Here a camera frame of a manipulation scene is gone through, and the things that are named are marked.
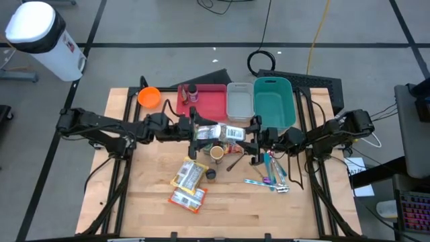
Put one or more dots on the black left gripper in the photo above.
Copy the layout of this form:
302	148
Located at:
186	129

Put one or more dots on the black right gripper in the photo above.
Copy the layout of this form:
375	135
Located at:
268	136

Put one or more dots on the small green-label tin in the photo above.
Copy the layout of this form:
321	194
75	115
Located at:
208	149

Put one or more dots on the herb jar with white lid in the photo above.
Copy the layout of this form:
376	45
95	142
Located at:
231	133

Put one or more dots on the tan open-top spice jar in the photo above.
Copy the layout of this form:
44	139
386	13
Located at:
217	153

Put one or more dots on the dark metal spoon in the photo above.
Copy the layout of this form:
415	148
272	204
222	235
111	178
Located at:
235	162

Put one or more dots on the teal spoon with pink pattern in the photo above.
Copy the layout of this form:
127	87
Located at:
267	164

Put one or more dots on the purple-label jar black lid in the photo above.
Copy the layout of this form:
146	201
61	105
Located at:
193	95

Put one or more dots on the orange spice jar black lid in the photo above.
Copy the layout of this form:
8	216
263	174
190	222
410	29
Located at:
211	174

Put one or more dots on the yellow-edged white ramen packet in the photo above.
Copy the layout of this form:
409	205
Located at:
188	174

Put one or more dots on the orange ramen noodle packet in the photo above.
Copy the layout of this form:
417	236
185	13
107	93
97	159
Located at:
186	201

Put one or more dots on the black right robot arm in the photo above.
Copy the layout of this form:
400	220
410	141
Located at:
336	131

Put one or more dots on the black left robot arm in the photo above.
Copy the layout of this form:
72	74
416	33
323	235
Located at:
100	121

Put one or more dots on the pink plastic tray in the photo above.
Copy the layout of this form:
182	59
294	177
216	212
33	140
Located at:
210	101

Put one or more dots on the white plastic bin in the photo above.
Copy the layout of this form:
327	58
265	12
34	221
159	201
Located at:
240	104

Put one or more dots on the teal plastic bin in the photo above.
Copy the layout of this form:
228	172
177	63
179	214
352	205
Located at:
273	101

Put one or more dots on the orange plastic bowl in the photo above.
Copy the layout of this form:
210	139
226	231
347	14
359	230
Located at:
149	97

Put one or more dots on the white paper sheet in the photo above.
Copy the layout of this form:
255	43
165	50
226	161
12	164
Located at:
364	190

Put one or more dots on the white computer mouse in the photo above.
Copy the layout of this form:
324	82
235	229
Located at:
386	209

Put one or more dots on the grey side desk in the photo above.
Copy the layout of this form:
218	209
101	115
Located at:
413	144

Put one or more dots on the black desk device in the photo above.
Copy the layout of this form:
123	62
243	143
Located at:
424	107

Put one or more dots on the backlit computer keyboard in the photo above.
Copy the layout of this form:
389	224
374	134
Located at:
416	211

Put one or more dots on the grey floor base bar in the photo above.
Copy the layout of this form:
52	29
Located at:
20	76

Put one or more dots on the black caster foot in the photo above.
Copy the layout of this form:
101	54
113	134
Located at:
5	112

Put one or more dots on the white trash can black bag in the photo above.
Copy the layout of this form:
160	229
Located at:
33	23

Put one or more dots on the silver aluminium bracket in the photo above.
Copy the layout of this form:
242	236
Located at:
97	145

